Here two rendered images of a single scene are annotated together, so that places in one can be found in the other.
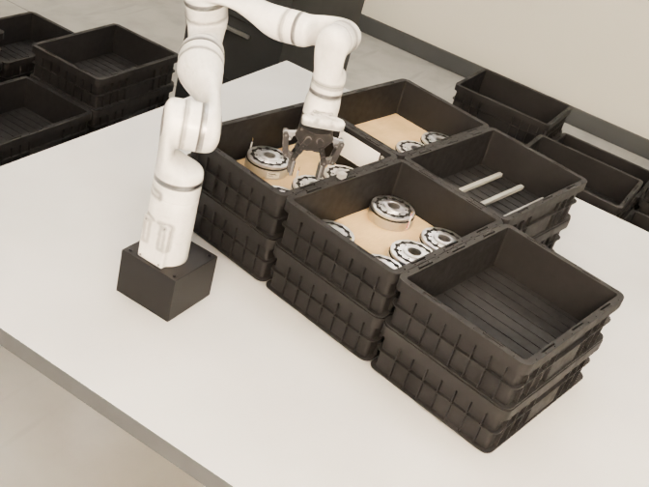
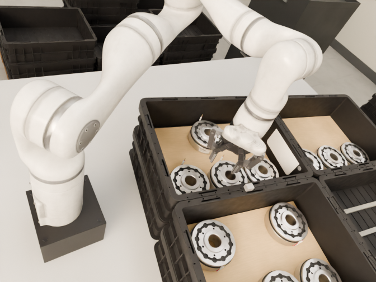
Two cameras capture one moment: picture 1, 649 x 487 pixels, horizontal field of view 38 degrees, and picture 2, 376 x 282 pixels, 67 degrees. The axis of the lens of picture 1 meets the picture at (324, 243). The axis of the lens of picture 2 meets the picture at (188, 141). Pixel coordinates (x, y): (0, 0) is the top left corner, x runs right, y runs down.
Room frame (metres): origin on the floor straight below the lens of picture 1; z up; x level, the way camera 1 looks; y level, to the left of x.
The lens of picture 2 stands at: (1.34, 0.03, 1.43)
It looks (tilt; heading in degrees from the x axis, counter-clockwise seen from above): 47 degrees down; 18
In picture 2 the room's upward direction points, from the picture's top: 25 degrees clockwise
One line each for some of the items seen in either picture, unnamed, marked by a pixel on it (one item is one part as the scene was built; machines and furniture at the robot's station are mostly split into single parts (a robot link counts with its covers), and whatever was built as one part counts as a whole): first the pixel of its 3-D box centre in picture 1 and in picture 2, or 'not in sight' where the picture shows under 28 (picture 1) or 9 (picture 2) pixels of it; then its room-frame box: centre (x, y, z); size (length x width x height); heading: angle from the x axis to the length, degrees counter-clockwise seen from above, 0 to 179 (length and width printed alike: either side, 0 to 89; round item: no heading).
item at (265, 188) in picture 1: (296, 149); (225, 139); (1.88, 0.12, 0.92); 0.40 x 0.30 x 0.02; 146
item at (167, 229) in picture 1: (171, 216); (59, 186); (1.52, 0.30, 0.89); 0.09 x 0.09 x 0.17; 66
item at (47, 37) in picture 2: not in sight; (49, 62); (2.12, 1.18, 0.37); 0.40 x 0.30 x 0.45; 157
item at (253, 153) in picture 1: (268, 157); (208, 134); (1.92, 0.18, 0.86); 0.10 x 0.10 x 0.01
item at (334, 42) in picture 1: (332, 59); (277, 80); (1.83, 0.09, 1.17); 0.09 x 0.07 x 0.15; 163
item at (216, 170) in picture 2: (314, 187); (229, 176); (1.84, 0.06, 0.86); 0.10 x 0.10 x 0.01
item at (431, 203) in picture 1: (390, 235); (271, 262); (1.72, -0.13, 0.87); 0.40 x 0.30 x 0.11; 146
